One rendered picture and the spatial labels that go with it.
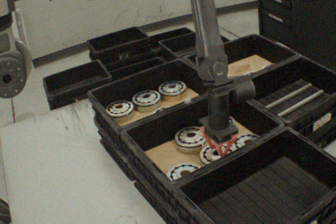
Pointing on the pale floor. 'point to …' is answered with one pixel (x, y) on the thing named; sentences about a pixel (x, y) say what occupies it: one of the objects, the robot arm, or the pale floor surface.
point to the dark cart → (300, 16)
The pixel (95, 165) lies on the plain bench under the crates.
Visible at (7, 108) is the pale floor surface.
